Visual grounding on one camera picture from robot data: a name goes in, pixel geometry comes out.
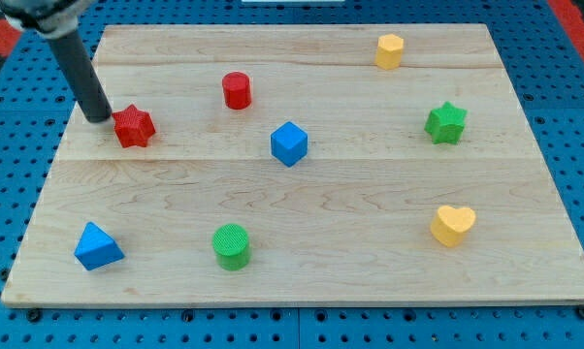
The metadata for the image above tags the green star block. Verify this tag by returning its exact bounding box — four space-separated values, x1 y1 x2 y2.
424 102 468 144

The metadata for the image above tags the red star block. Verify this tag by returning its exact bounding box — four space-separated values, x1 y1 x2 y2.
112 104 155 148

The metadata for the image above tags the blue triangle block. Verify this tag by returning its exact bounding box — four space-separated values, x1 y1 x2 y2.
74 222 124 270

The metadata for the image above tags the blue cube block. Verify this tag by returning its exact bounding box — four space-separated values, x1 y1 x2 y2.
271 121 308 167

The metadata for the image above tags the wooden board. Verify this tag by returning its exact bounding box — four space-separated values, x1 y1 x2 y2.
1 24 584 308

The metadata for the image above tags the green cylinder block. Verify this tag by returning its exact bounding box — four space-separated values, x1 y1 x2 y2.
211 223 251 270

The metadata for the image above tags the red cylinder block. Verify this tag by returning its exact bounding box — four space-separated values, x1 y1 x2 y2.
222 72 252 110

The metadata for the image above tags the yellow hexagon block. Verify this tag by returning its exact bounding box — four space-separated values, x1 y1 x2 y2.
374 34 405 70

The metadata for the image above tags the yellow heart block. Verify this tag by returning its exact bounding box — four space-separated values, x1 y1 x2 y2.
430 206 476 247

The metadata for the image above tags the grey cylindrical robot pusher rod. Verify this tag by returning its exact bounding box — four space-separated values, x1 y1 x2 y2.
48 30 112 123

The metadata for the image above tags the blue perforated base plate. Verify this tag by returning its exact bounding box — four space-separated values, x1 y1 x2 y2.
0 0 584 348

